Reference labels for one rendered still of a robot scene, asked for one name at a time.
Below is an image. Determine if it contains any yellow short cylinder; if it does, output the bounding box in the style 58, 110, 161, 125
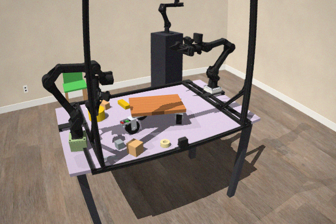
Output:
88, 106, 105, 122

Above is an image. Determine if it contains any tan cardboard box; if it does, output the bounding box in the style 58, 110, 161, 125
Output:
126, 138, 144, 157

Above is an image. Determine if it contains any yellow rectangular block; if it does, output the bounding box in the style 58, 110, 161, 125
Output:
118, 99, 130, 110

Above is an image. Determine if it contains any cream roll of masking tape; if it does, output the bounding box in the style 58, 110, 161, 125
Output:
160, 139, 170, 148

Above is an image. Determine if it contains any tan rectangular block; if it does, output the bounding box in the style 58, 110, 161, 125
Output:
100, 100, 110, 110

